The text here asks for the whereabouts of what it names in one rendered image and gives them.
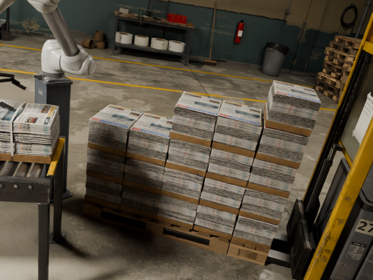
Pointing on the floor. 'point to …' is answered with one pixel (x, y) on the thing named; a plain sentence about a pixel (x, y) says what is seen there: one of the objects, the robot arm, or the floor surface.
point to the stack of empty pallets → (349, 56)
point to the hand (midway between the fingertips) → (17, 98)
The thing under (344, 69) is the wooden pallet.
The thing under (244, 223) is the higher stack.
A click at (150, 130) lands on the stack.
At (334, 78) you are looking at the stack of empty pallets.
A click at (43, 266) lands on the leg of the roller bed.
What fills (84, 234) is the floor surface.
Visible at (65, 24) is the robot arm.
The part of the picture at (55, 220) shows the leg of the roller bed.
